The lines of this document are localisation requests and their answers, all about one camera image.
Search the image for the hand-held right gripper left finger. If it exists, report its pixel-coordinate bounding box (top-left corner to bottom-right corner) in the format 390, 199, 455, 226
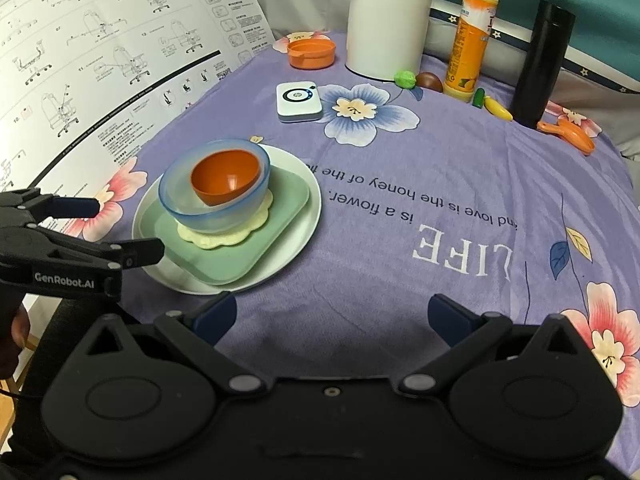
82, 291, 269, 394

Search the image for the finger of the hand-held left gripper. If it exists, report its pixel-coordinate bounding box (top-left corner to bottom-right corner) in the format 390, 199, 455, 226
0, 187, 101, 221
0, 227, 165, 272

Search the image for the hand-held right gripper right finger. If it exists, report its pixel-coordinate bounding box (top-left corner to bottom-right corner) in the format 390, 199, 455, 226
397, 293, 584, 394

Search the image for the blue translucent bowl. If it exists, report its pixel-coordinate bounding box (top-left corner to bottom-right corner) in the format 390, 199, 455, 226
158, 138, 274, 234

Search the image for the pale yellow scalloped plate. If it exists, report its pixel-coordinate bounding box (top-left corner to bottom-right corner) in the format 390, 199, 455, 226
176, 190, 275, 251

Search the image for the orange bowl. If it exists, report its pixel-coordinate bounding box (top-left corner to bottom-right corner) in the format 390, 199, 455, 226
190, 149, 262, 207

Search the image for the green square plate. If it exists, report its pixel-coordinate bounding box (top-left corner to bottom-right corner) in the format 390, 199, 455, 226
138, 167, 311, 286

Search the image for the white round plate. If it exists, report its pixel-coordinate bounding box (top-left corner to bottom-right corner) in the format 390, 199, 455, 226
132, 144, 322, 296

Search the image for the clear plastic bowl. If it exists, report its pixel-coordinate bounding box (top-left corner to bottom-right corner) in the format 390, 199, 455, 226
167, 142, 274, 213

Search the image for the person's left hand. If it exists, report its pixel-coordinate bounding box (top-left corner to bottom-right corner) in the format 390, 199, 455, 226
9, 304, 30, 352

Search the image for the purple floral tablecloth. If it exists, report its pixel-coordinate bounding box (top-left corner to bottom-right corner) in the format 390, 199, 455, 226
60, 30, 640, 411

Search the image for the printed instruction sheet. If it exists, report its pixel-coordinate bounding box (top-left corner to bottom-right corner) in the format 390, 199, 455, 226
0, 0, 276, 198

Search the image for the yellow toy banana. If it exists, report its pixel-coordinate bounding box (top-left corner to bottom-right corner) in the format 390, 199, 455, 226
482, 96, 515, 122

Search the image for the white square device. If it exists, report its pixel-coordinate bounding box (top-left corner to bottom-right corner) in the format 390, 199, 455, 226
275, 82, 325, 124

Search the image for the small orange toy pan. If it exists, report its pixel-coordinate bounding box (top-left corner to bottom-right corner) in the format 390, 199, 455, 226
537, 118, 596, 156

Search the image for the brown toy chestnut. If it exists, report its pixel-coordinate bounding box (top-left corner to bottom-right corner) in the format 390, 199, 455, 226
416, 72, 445, 94

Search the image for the orange cup with spout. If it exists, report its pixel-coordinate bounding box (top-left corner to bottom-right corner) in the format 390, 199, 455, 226
286, 39, 337, 70

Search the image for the black thermos flask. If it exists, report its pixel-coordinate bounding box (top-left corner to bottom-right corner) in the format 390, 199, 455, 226
509, 0, 577, 129

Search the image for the yellow orange bottle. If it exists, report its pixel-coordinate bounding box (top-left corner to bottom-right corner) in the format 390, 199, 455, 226
444, 0, 499, 102

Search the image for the white plastic jug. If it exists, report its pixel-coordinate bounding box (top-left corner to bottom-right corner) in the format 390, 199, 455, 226
345, 0, 434, 81

